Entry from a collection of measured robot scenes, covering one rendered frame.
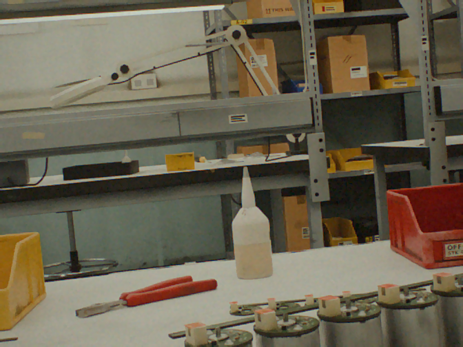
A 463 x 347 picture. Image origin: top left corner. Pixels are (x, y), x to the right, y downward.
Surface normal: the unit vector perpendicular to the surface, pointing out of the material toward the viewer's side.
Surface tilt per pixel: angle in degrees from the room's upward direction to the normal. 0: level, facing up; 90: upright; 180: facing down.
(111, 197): 90
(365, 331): 90
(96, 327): 0
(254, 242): 90
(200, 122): 90
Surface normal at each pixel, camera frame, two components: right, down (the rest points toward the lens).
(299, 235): 0.19, 0.04
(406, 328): -0.29, 0.08
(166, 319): -0.09, -0.99
